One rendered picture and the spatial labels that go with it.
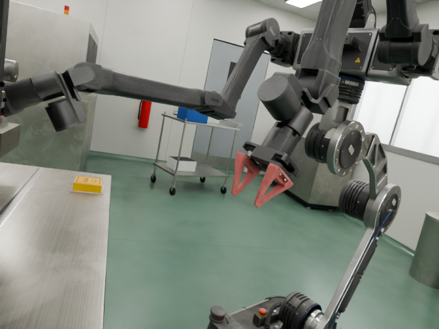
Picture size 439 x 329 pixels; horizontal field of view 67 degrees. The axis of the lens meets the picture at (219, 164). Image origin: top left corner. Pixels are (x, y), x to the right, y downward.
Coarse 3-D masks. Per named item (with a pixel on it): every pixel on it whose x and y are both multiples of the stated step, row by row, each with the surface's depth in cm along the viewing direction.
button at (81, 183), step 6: (78, 180) 87; (84, 180) 88; (90, 180) 89; (96, 180) 90; (102, 180) 92; (78, 186) 86; (84, 186) 86; (90, 186) 86; (96, 186) 87; (96, 192) 87
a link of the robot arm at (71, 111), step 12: (72, 72) 72; (84, 72) 74; (72, 84) 73; (72, 96) 76; (48, 108) 71; (60, 108) 72; (72, 108) 74; (60, 120) 72; (72, 120) 73; (84, 120) 76
